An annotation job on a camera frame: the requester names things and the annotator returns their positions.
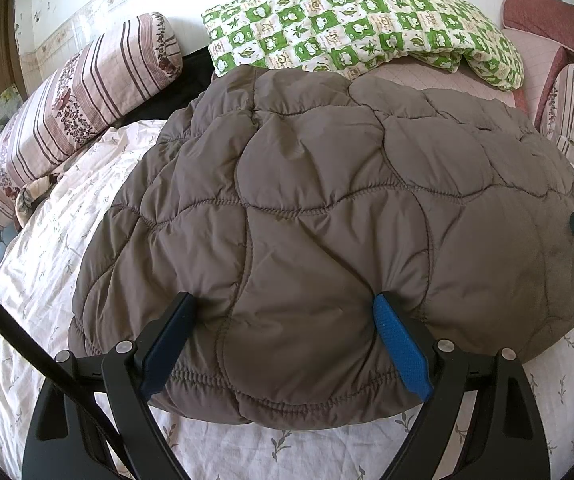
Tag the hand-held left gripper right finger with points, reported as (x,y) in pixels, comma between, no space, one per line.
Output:
(402,350)

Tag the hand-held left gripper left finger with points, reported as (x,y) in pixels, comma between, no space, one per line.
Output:
(164,350)

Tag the grey-brown quilted jacket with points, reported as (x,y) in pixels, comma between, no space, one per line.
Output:
(317,185)

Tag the white leaf-print bed sheet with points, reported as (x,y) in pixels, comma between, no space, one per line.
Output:
(42,260)

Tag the floral cloth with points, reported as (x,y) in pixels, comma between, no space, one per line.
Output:
(29,195)

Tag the black cloth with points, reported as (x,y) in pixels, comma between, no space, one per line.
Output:
(192,75)

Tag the green white checkered pillow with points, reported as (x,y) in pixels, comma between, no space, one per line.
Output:
(342,15)

